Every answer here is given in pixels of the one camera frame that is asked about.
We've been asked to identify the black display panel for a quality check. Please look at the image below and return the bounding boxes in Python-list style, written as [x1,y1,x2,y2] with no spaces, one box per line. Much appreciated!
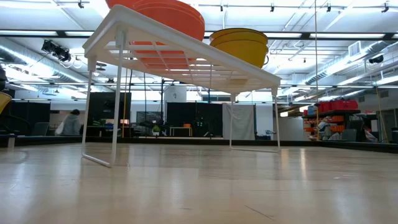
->
[88,91,132,121]

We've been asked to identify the white wire shelf rack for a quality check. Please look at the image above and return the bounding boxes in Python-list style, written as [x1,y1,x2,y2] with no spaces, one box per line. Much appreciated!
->
[80,3,282,169]

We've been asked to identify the black ceiling track light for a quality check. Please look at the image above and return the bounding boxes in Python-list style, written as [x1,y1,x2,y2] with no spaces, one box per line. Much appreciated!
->
[41,39,72,63]

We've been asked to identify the dark chalkboard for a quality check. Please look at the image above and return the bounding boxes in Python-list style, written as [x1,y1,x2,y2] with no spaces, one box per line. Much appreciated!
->
[136,111,164,124]

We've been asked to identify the yellow curved object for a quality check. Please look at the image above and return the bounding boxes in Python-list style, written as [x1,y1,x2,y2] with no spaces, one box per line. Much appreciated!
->
[0,91,13,114]

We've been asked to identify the person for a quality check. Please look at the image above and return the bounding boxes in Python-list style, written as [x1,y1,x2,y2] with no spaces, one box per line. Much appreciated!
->
[55,108,82,137]

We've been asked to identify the yellow hanging strap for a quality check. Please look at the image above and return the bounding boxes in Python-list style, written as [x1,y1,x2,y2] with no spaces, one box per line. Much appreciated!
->
[122,68,129,138]

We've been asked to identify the dark storage shelf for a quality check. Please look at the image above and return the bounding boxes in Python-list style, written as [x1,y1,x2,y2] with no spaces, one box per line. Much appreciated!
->
[302,108,362,141]

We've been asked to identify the white hanging cloth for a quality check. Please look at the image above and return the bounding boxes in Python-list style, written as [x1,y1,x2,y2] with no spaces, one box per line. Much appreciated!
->
[222,103,256,141]

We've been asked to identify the low black partition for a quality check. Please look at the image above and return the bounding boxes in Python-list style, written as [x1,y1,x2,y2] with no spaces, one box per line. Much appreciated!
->
[9,101,51,136]

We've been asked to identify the large red storage bin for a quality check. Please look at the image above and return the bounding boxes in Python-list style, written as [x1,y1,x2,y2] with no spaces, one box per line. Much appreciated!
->
[330,99,359,111]

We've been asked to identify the black table frame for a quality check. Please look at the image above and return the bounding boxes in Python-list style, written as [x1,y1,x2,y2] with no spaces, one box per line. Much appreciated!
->
[0,133,398,154]

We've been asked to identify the beige hanging cord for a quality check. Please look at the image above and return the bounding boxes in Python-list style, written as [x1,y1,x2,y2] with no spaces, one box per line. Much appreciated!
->
[313,0,320,141]

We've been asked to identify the white air vent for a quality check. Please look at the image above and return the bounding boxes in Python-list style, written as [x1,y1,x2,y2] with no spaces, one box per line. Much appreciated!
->
[348,40,362,57]

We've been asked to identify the white pillar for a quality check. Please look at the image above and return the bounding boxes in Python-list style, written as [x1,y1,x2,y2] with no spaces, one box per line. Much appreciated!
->
[164,85,188,104]

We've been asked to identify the wide black partition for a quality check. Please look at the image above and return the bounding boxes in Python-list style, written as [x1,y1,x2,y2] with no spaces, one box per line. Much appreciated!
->
[166,101,223,138]

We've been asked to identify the black ceiling speaker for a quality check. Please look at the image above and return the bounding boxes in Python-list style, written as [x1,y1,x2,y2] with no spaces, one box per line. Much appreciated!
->
[368,54,385,65]

